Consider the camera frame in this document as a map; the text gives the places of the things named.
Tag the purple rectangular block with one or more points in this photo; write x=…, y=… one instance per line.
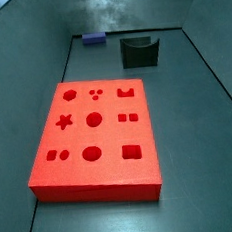
x=94, y=38

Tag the red foam shape board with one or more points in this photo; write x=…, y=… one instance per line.
x=97, y=145

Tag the black curved fixture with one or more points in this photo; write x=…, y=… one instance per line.
x=139, y=52

